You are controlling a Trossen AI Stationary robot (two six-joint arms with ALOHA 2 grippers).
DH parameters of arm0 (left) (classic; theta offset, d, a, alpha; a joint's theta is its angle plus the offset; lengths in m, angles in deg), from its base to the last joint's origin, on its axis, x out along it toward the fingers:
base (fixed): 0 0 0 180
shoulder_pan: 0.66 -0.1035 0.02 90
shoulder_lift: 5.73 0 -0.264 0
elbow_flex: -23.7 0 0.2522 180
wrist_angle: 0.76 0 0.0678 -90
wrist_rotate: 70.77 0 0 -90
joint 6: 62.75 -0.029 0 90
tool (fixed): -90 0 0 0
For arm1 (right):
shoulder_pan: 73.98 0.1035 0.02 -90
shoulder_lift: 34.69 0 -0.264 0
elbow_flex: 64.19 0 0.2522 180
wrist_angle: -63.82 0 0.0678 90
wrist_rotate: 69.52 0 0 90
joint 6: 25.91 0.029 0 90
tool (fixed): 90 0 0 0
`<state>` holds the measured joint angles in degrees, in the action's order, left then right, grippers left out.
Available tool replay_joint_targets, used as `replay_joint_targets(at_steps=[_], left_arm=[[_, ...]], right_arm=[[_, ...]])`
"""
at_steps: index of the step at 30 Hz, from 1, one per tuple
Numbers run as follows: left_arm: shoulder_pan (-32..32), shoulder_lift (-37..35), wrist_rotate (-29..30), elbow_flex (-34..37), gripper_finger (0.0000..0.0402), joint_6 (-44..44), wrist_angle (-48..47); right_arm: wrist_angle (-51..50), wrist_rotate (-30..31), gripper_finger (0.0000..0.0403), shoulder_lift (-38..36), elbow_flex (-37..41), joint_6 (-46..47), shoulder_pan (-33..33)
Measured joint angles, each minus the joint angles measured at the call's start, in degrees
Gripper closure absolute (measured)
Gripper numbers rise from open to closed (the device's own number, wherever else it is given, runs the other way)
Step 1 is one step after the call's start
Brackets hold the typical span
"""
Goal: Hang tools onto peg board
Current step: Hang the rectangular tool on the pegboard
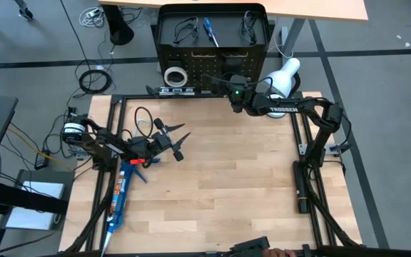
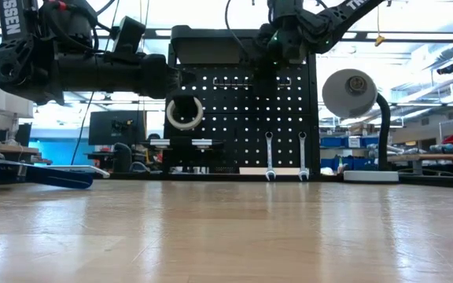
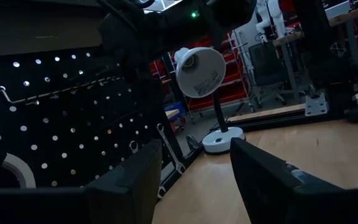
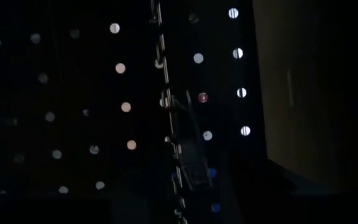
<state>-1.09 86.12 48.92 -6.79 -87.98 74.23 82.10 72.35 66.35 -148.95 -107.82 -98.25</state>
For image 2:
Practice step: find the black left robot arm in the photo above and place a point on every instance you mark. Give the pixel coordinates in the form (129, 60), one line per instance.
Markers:
(93, 72)

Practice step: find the black aluminium table frame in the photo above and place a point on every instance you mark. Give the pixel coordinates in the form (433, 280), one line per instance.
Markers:
(439, 181)

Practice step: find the silver combination wrench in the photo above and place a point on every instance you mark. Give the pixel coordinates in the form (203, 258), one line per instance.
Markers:
(269, 157)
(303, 157)

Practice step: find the wooden workbench with tools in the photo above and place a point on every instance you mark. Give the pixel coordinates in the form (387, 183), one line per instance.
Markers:
(439, 158)

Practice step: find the yellow hanging tag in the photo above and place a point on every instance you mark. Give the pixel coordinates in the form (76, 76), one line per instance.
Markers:
(380, 40)

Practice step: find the white masking tape roll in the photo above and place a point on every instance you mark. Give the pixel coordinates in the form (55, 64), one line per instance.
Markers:
(170, 118)

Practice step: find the wooden workbench with clutter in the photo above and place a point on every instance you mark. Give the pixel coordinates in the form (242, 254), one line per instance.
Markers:
(6, 149)

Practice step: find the black peg board cart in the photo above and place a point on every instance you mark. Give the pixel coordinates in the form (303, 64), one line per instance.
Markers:
(230, 126)

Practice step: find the black office chair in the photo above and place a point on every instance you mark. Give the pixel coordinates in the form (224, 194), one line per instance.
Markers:
(122, 157)

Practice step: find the black computer monitor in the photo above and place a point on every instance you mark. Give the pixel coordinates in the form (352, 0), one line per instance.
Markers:
(104, 129)

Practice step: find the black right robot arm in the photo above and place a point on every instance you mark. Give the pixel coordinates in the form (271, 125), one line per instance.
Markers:
(340, 15)

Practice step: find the white gooseneck desk lamp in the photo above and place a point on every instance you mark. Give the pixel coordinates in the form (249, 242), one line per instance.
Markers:
(344, 94)

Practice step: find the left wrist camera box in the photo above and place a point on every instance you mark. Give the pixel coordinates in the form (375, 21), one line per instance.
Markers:
(128, 33)

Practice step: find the black ceiling camera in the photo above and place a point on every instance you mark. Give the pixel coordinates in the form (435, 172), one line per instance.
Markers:
(446, 69)

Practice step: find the blue storage bin row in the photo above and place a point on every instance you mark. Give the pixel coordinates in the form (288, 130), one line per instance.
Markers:
(332, 141)
(356, 163)

